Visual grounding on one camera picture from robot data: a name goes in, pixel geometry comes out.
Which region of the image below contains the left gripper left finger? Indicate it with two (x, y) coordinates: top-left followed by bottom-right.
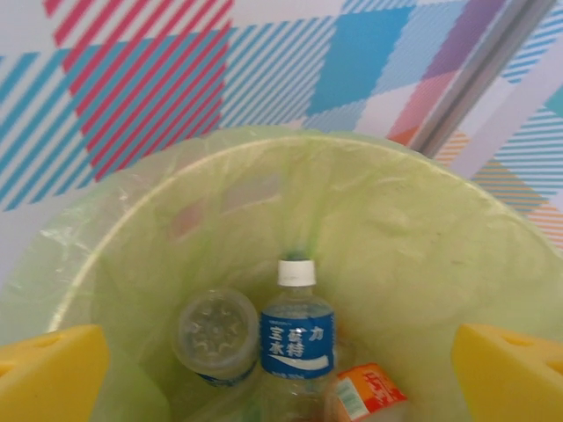
(0, 324), (111, 422)

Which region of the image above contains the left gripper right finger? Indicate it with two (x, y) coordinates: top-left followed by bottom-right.
(451, 323), (563, 422)

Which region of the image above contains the orange label bottle brown cap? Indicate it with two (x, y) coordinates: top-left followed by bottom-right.
(323, 362), (410, 422)

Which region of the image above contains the small blue label water bottle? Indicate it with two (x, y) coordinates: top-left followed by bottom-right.
(171, 287), (260, 390)

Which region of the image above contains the blue label bottle white cap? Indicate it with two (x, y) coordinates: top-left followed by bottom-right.
(252, 258), (340, 422)

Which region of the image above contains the round waste bin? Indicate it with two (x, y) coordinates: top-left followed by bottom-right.
(46, 135), (563, 422)

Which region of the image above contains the bin with green liner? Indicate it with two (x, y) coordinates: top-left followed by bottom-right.
(0, 125), (563, 422)

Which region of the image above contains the aluminium frame post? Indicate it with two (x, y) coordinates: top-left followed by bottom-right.
(411, 0), (558, 153)

